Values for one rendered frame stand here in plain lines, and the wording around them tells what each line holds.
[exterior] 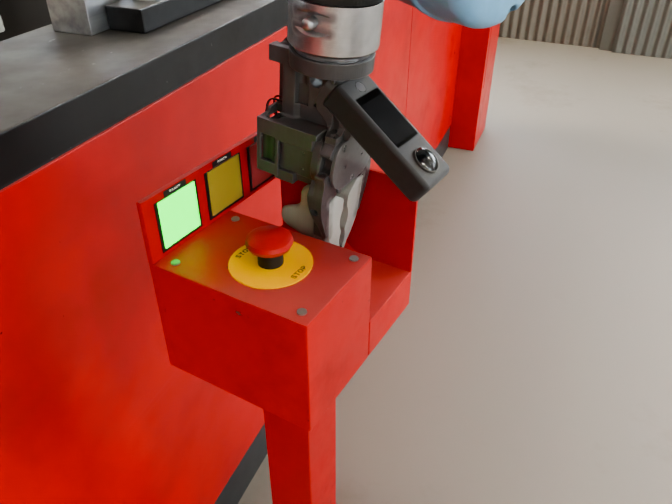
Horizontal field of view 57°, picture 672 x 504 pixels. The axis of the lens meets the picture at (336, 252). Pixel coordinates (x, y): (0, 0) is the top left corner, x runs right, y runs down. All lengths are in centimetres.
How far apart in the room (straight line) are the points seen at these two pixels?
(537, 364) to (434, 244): 56
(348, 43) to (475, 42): 197
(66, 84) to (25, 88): 4
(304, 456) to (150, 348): 25
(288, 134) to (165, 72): 26
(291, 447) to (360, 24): 46
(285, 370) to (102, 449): 37
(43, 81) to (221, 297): 31
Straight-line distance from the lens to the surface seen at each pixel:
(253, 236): 51
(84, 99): 66
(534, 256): 199
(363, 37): 50
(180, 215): 55
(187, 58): 80
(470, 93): 251
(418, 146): 53
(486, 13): 40
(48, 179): 64
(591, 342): 172
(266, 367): 53
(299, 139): 54
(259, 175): 63
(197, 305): 54
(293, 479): 77
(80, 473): 82
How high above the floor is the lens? 109
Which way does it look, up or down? 35 degrees down
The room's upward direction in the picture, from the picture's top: straight up
